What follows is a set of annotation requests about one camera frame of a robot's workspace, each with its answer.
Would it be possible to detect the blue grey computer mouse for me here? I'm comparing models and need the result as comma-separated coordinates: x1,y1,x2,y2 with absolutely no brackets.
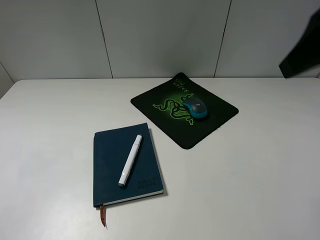
182,96,208,119

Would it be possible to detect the white marker pen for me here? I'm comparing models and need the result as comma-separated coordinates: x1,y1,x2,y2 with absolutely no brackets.
118,134,143,188

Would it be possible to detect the black green mouse pad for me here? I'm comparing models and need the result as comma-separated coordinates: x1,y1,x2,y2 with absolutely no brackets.
130,72,239,150

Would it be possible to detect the dark blue notebook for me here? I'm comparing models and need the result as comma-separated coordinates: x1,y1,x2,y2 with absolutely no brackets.
93,122,165,228

